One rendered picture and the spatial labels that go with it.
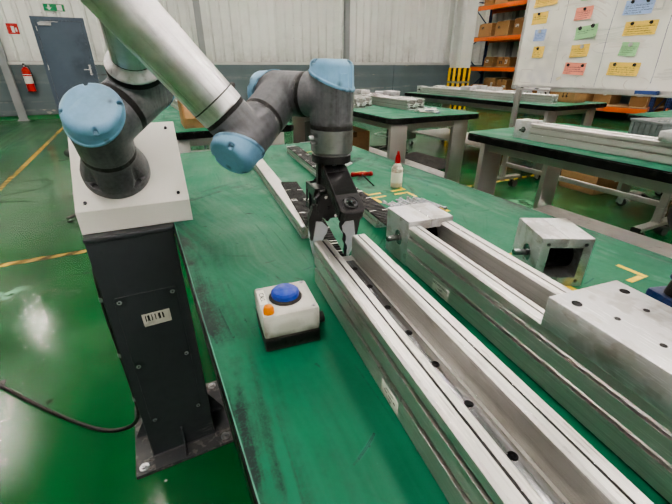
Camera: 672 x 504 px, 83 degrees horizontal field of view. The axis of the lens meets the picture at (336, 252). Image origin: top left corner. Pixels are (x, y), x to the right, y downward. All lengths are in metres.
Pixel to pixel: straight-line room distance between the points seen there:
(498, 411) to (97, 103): 0.86
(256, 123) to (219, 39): 11.10
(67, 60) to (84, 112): 10.60
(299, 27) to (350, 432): 12.14
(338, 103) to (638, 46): 3.08
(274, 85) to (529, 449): 0.61
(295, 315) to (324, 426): 0.15
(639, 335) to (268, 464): 0.39
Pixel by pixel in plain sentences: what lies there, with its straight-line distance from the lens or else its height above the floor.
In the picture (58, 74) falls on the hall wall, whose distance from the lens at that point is 11.54.
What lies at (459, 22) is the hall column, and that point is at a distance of 8.95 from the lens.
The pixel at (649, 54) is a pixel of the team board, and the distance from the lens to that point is 3.55.
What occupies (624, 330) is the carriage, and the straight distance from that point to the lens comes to 0.48.
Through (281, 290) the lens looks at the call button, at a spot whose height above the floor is 0.85.
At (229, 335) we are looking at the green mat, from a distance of 0.60.
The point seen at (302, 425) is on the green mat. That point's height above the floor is 0.78.
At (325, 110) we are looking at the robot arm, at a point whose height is 1.08.
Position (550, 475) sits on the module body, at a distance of 0.42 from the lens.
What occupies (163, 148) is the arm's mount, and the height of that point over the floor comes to 0.94.
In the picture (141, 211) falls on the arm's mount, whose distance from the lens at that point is 1.05.
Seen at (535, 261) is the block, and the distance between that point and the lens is 0.76.
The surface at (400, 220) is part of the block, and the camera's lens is 0.76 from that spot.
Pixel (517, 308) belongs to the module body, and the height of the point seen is 0.86.
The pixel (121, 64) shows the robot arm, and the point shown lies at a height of 1.14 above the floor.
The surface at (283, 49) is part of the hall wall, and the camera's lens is 12.18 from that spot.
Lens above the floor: 1.14
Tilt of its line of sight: 26 degrees down
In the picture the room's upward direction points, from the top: straight up
